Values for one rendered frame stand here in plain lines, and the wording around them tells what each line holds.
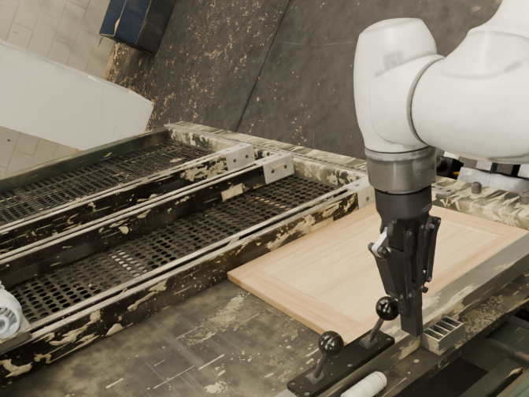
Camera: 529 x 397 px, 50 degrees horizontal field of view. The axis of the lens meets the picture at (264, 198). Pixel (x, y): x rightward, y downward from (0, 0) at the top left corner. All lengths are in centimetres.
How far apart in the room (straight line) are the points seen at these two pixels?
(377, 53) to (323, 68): 275
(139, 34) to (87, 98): 82
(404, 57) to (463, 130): 13
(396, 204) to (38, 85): 419
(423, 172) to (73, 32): 564
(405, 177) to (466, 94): 17
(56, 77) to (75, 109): 30
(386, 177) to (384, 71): 14
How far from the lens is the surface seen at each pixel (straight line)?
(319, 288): 122
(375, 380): 95
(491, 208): 146
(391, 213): 76
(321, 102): 334
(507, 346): 114
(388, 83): 68
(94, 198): 189
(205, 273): 131
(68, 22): 621
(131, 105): 500
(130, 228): 168
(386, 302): 90
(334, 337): 83
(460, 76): 61
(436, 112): 62
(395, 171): 73
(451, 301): 111
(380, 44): 69
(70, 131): 490
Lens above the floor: 216
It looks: 39 degrees down
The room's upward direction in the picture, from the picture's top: 73 degrees counter-clockwise
